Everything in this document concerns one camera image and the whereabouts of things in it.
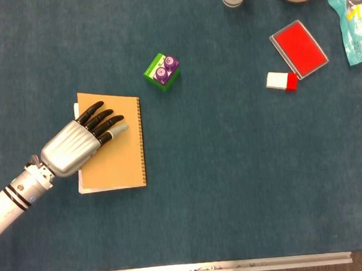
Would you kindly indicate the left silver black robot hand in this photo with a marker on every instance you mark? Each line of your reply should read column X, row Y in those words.
column 67, row 149

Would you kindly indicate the yellow spiral notebook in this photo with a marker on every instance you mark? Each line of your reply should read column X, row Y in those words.
column 123, row 159

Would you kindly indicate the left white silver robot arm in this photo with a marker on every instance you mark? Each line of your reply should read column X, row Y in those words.
column 4, row 206

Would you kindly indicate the green building block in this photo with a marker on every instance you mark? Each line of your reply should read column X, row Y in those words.
column 170, row 85

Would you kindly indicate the purple two-stud plastic toy brick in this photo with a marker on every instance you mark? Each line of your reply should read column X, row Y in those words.
column 163, row 74

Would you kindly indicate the blue felt table cloth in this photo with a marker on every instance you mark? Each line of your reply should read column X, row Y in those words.
column 234, row 169

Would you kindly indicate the white and red eraser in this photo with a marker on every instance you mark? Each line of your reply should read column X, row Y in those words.
column 277, row 81

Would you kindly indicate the red ink pad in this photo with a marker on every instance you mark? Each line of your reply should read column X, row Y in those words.
column 299, row 49

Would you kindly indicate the teal plastic snack bag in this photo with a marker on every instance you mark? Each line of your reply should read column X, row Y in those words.
column 355, row 34

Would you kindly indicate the aluminium profile rail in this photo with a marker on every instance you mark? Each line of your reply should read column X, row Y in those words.
column 210, row 268

